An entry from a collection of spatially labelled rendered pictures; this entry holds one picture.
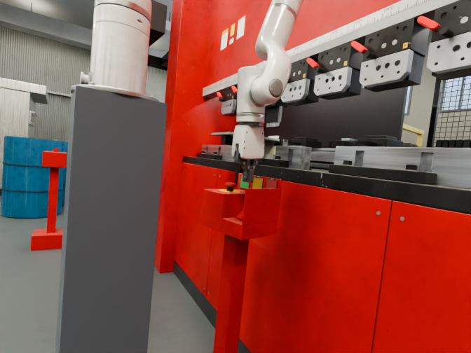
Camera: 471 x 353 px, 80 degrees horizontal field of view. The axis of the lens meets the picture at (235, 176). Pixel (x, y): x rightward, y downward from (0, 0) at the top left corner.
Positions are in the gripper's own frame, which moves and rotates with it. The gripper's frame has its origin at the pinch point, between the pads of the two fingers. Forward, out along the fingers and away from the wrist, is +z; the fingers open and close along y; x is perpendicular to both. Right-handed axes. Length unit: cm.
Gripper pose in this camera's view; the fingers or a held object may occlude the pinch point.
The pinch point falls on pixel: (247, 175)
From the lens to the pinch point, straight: 85.5
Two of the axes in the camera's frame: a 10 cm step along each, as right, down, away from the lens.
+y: -7.4, 0.6, -6.7
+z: -0.3, 9.9, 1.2
